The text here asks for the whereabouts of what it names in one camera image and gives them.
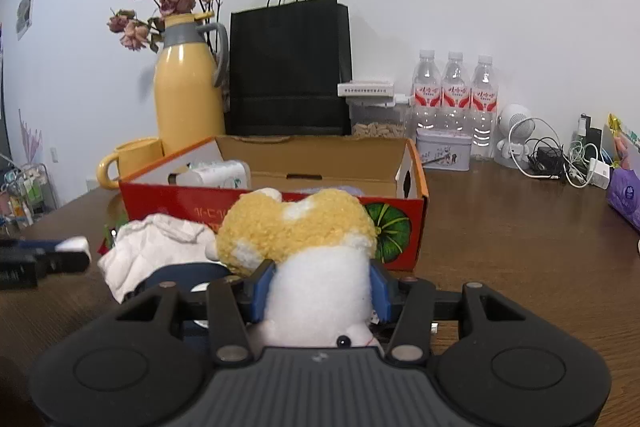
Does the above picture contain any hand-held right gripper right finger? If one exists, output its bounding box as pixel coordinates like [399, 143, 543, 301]
[369, 259, 528, 365]

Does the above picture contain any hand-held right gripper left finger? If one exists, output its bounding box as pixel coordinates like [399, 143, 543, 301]
[114, 259, 278, 365]

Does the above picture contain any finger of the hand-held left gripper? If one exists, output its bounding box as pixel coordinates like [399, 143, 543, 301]
[0, 238, 66, 253]
[34, 251, 92, 277]

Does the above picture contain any small white lid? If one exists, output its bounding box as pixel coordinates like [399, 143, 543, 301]
[55, 235, 92, 258]

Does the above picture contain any yellow and white plush toy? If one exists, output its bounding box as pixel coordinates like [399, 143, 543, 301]
[207, 188, 386, 350]

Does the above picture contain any white cloth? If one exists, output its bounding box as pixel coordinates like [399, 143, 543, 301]
[97, 213, 218, 303]

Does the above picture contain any red cardboard box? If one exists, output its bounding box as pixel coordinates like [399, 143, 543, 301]
[118, 135, 430, 272]

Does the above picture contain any purple cloth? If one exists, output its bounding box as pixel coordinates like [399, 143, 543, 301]
[297, 183, 373, 198]

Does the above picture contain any clear plastic bottle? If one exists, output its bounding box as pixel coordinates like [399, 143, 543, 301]
[175, 161, 251, 188]

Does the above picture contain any yellow mug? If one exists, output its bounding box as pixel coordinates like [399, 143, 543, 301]
[96, 137, 165, 190]

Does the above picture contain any grey metal tin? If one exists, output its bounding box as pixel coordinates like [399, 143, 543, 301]
[416, 128, 472, 171]

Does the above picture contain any clear container of nuts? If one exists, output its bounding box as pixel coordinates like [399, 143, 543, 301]
[348, 94, 410, 138]

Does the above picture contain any white flat device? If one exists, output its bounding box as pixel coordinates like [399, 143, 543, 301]
[337, 80, 396, 98]

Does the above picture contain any yellow thermos jug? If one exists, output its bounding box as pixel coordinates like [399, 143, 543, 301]
[153, 12, 230, 142]

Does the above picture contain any black power adapter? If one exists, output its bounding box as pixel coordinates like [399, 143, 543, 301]
[531, 147, 566, 175]

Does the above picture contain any white round mini fan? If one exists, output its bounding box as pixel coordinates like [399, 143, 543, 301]
[495, 103, 535, 168]

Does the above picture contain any black paper bag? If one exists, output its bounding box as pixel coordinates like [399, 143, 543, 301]
[225, 0, 352, 138]

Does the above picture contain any white charger plug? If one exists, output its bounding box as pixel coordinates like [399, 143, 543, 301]
[591, 158, 612, 190]

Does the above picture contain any black upright device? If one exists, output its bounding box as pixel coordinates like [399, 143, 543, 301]
[577, 113, 603, 158]

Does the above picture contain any purple tissue pack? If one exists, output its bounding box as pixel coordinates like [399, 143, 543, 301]
[606, 167, 640, 230]

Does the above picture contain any colourful snack bag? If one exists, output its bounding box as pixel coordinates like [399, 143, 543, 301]
[607, 113, 640, 170]

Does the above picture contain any wire rack with supplies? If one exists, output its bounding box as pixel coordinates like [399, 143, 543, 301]
[0, 162, 56, 228]

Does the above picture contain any purple wall decal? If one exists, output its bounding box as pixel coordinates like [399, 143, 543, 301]
[17, 108, 45, 162]

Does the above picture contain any tangle of cables and chargers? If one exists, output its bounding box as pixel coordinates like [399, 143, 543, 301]
[507, 117, 596, 188]

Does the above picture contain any wall poster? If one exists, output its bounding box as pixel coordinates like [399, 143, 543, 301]
[15, 0, 38, 40]

